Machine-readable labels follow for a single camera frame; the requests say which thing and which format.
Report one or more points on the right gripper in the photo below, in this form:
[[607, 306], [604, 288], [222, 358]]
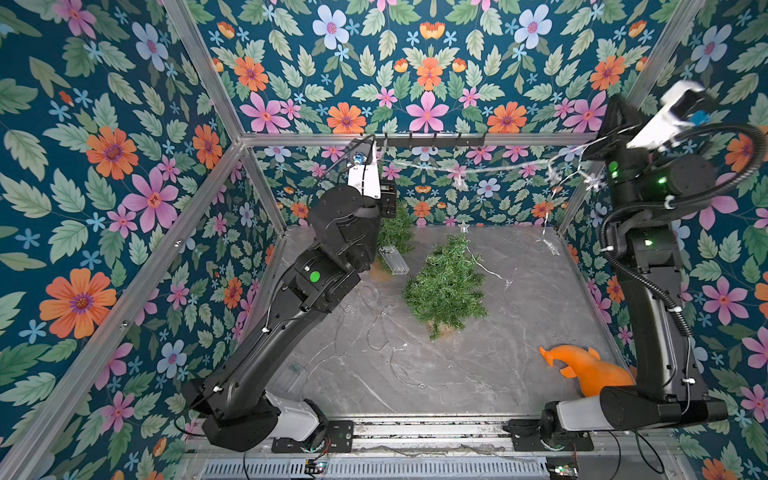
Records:
[[609, 126]]

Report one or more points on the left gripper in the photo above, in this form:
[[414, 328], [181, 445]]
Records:
[[387, 204]]

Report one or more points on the clear string light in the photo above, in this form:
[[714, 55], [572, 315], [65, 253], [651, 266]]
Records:
[[447, 193]]

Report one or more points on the small green tree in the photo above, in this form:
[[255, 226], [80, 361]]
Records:
[[395, 241], [447, 291]]

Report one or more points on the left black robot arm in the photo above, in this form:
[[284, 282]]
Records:
[[238, 411]]

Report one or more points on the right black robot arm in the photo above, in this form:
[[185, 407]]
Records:
[[636, 239]]

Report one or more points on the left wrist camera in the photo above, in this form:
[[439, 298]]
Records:
[[362, 163]]

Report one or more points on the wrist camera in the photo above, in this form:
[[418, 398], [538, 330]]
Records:
[[362, 163], [682, 101]]

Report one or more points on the black hook rail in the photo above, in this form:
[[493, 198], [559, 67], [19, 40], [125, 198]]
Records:
[[436, 140]]

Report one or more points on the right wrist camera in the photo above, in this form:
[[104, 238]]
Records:
[[682, 101]]

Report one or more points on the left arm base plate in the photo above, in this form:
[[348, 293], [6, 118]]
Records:
[[335, 436]]

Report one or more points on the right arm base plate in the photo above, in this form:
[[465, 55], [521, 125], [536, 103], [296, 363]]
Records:
[[528, 435]]

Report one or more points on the white cable duct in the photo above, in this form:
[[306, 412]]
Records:
[[379, 468]]

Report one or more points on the aluminium frame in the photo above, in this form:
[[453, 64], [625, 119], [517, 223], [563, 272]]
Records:
[[136, 226]]

